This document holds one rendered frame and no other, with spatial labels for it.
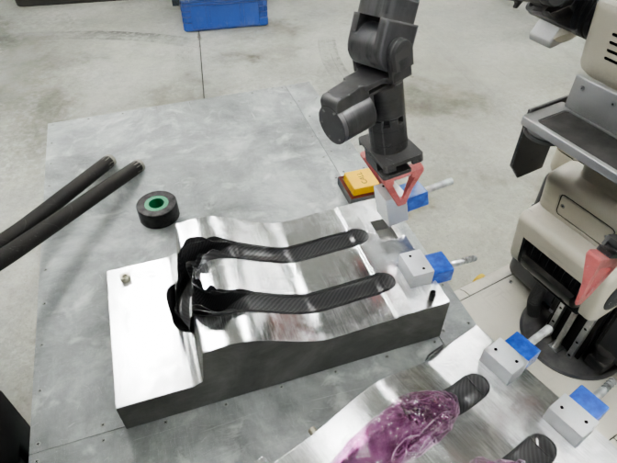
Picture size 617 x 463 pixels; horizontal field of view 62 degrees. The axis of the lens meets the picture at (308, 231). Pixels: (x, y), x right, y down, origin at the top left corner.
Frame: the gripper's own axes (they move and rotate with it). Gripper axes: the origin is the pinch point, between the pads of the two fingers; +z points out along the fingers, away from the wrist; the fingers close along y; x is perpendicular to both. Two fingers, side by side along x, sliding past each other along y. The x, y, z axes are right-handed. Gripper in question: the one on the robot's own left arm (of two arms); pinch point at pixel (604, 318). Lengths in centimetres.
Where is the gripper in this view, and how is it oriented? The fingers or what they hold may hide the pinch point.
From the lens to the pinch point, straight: 73.6
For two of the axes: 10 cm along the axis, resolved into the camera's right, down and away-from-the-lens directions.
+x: 7.7, 0.0, 6.4
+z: -3.8, 8.0, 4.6
